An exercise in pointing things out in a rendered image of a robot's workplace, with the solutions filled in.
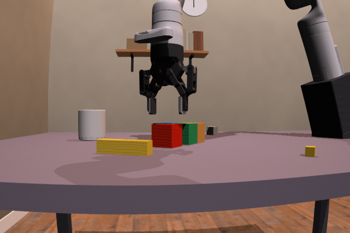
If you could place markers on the green cube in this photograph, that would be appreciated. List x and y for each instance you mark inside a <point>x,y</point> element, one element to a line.
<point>189,133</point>

